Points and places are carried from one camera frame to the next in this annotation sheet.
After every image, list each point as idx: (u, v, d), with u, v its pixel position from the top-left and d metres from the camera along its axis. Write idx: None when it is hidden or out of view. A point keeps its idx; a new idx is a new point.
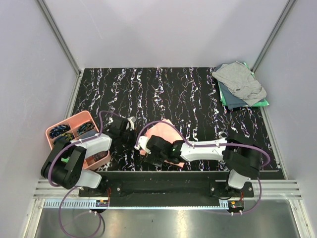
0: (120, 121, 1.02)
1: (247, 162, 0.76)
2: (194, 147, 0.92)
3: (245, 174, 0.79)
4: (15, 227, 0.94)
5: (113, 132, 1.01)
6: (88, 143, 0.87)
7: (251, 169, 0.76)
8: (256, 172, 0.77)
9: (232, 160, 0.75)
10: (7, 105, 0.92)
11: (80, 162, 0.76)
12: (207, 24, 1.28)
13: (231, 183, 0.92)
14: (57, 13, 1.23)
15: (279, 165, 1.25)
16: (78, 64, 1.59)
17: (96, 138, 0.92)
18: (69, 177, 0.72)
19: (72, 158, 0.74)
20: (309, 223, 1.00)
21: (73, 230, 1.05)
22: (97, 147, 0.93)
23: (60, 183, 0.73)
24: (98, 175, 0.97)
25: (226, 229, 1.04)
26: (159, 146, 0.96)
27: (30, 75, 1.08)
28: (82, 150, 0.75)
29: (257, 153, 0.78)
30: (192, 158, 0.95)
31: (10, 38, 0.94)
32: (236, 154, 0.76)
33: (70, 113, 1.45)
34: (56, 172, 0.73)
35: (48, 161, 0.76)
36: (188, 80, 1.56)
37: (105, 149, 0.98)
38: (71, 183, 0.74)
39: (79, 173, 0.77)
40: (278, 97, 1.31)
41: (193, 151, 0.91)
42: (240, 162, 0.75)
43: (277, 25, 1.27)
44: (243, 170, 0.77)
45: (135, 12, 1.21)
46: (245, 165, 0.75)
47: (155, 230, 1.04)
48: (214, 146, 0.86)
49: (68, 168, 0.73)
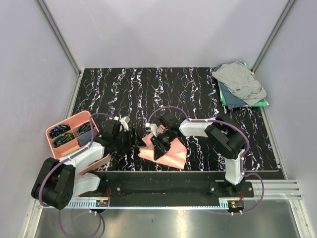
0: (112, 126, 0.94)
1: (226, 141, 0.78)
2: (190, 122, 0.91)
3: (222, 153, 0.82)
4: (15, 227, 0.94)
5: (106, 137, 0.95)
6: (77, 159, 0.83)
7: (228, 148, 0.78)
8: (233, 153, 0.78)
9: (211, 133, 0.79)
10: (7, 105, 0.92)
11: (71, 181, 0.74)
12: (208, 24, 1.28)
13: (226, 175, 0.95)
14: (57, 12, 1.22)
15: (279, 165, 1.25)
16: (78, 64, 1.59)
17: (86, 149, 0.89)
18: (59, 199, 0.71)
19: (61, 178, 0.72)
20: (309, 223, 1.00)
21: (73, 231, 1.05)
22: (90, 158, 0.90)
23: (51, 204, 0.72)
24: (96, 177, 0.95)
25: (226, 229, 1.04)
26: (166, 120, 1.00)
27: (30, 75, 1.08)
28: (71, 169, 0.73)
29: (240, 138, 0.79)
30: (187, 133, 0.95)
31: (10, 38, 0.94)
32: (217, 130, 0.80)
33: (70, 113, 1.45)
34: (46, 193, 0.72)
35: (37, 183, 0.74)
36: (188, 80, 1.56)
37: (99, 156, 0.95)
38: (62, 202, 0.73)
39: (71, 191, 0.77)
40: (278, 97, 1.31)
41: (189, 125, 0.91)
42: (218, 139, 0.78)
43: (277, 25, 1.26)
44: (221, 148, 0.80)
45: (135, 12, 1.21)
46: (222, 143, 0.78)
47: (155, 230, 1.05)
48: (203, 122, 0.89)
49: (58, 190, 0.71)
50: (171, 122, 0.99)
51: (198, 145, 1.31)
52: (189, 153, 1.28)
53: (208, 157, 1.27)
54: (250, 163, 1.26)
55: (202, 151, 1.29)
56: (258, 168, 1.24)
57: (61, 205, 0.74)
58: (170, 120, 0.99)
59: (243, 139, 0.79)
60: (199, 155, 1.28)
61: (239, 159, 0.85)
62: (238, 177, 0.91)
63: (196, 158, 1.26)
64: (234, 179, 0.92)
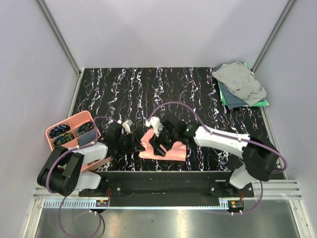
0: (114, 129, 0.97)
1: (264, 165, 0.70)
2: (211, 133, 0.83)
3: (256, 176, 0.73)
4: (15, 227, 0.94)
5: (108, 139, 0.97)
6: (84, 149, 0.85)
7: (266, 173, 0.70)
8: (266, 177, 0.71)
9: (249, 157, 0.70)
10: (7, 106, 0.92)
11: (78, 169, 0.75)
12: (207, 24, 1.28)
13: (232, 180, 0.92)
14: (57, 12, 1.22)
15: (279, 165, 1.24)
16: (78, 64, 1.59)
17: (92, 146, 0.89)
18: (66, 183, 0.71)
19: (69, 164, 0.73)
20: (309, 223, 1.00)
21: (73, 230, 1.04)
22: (94, 154, 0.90)
23: (57, 190, 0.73)
24: (97, 175, 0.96)
25: (226, 229, 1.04)
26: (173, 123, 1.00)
27: (30, 75, 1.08)
28: (80, 156, 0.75)
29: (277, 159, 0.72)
30: (206, 144, 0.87)
31: (10, 39, 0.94)
32: (255, 153, 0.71)
33: (70, 113, 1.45)
34: (53, 179, 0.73)
35: (45, 169, 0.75)
36: (188, 80, 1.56)
37: (102, 157, 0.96)
38: (68, 189, 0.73)
39: (77, 179, 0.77)
40: (278, 97, 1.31)
41: (209, 138, 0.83)
42: (256, 161, 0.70)
43: (277, 26, 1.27)
44: (258, 172, 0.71)
45: (135, 12, 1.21)
46: (259, 165, 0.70)
47: (155, 230, 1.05)
48: (235, 140, 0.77)
49: (66, 175, 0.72)
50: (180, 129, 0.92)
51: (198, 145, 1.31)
52: (189, 153, 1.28)
53: (208, 157, 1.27)
54: None
55: (202, 150, 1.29)
56: None
57: (66, 193, 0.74)
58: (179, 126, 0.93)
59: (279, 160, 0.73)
60: (199, 155, 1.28)
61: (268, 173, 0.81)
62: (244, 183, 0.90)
63: (196, 158, 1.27)
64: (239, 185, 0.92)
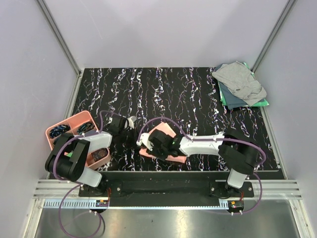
0: (119, 120, 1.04)
1: (243, 159, 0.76)
2: (193, 141, 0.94)
3: (239, 170, 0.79)
4: (15, 227, 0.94)
5: (113, 130, 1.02)
6: (90, 137, 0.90)
7: (245, 165, 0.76)
8: (250, 169, 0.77)
9: (227, 154, 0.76)
10: (7, 106, 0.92)
11: (84, 155, 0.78)
12: (207, 24, 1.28)
13: (230, 182, 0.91)
14: (57, 12, 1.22)
15: (279, 165, 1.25)
16: (78, 64, 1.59)
17: (97, 134, 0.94)
18: (74, 169, 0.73)
19: (76, 150, 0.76)
20: (309, 224, 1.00)
21: (73, 231, 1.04)
22: (99, 143, 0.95)
23: (65, 176, 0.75)
24: (98, 173, 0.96)
25: (226, 229, 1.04)
26: (160, 139, 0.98)
27: (30, 75, 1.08)
28: (86, 142, 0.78)
29: (254, 150, 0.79)
30: (191, 152, 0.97)
31: (9, 39, 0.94)
32: (232, 149, 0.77)
33: (70, 113, 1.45)
34: (60, 165, 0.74)
35: (52, 155, 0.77)
36: (188, 80, 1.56)
37: (106, 146, 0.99)
38: (75, 175, 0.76)
39: (82, 166, 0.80)
40: (278, 97, 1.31)
41: (192, 146, 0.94)
42: (235, 157, 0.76)
43: (277, 25, 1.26)
44: (239, 166, 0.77)
45: (135, 12, 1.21)
46: (240, 160, 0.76)
47: (155, 230, 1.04)
48: (212, 141, 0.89)
49: (73, 161, 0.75)
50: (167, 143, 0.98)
51: None
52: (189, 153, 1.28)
53: (208, 157, 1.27)
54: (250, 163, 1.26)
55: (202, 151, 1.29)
56: (258, 168, 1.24)
57: (73, 178, 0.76)
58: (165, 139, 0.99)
59: (257, 150, 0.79)
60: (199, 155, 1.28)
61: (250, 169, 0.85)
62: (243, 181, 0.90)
63: (196, 158, 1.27)
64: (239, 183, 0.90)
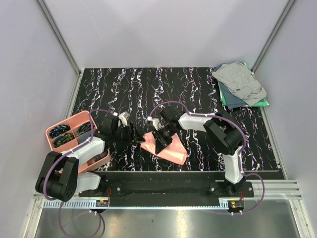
0: (111, 120, 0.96)
1: (223, 137, 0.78)
2: (190, 115, 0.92)
3: (219, 148, 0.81)
4: (15, 227, 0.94)
5: (104, 132, 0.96)
6: (79, 151, 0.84)
7: (224, 144, 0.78)
8: (227, 149, 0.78)
9: (209, 128, 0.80)
10: (7, 106, 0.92)
11: (75, 173, 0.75)
12: (207, 24, 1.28)
13: (226, 174, 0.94)
14: (57, 12, 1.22)
15: (279, 165, 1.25)
16: (78, 64, 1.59)
17: (87, 144, 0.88)
18: (65, 190, 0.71)
19: (64, 171, 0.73)
20: (309, 223, 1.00)
21: (73, 231, 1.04)
22: (92, 151, 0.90)
23: (57, 197, 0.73)
24: (97, 175, 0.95)
25: (226, 229, 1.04)
26: (166, 113, 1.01)
27: (30, 75, 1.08)
28: (75, 161, 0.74)
29: (237, 135, 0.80)
30: (187, 126, 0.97)
31: (10, 39, 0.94)
32: (216, 125, 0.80)
33: (70, 113, 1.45)
34: (51, 186, 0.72)
35: (41, 177, 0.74)
36: (188, 80, 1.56)
37: (100, 151, 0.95)
38: (67, 194, 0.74)
39: (75, 183, 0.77)
40: (278, 97, 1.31)
41: (189, 119, 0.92)
42: (216, 132, 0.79)
43: (277, 25, 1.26)
44: (219, 143, 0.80)
45: (135, 12, 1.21)
46: (219, 136, 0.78)
47: (155, 230, 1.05)
48: (203, 116, 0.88)
49: (63, 182, 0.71)
50: (171, 114, 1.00)
51: (198, 145, 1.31)
52: (189, 153, 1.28)
53: (208, 157, 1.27)
54: (250, 163, 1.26)
55: (202, 151, 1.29)
56: (258, 168, 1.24)
57: (66, 198, 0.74)
58: (170, 113, 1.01)
59: (240, 136, 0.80)
60: (199, 155, 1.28)
61: (237, 156, 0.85)
62: (237, 175, 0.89)
63: (196, 158, 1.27)
64: (233, 177, 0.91)
